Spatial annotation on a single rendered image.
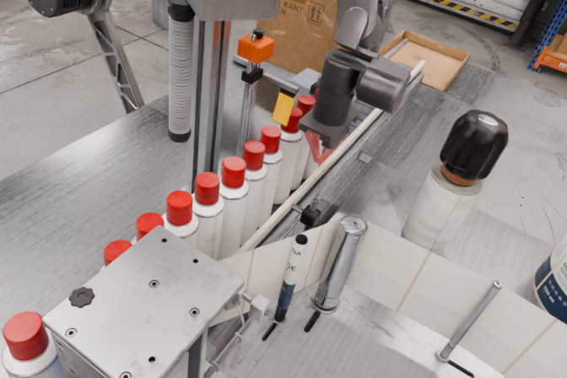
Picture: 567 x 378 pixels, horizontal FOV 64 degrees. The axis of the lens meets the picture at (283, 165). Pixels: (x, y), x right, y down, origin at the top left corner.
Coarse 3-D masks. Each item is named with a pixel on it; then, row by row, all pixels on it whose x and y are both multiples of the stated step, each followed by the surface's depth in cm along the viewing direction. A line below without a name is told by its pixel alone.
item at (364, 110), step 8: (400, 64) 148; (352, 104) 124; (360, 104) 124; (360, 112) 121; (368, 112) 122; (360, 120) 118; (376, 120) 123; (352, 128) 114; (368, 128) 116; (360, 136) 112; (352, 144) 109; (344, 152) 106; (336, 160) 103; (272, 208) 88; (288, 216) 90; (272, 232) 84; (264, 240) 82
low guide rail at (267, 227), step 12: (372, 120) 114; (360, 132) 109; (348, 144) 104; (336, 156) 99; (324, 168) 95; (312, 180) 91; (300, 192) 88; (288, 204) 85; (276, 216) 82; (264, 228) 79; (252, 240) 77; (240, 252) 74
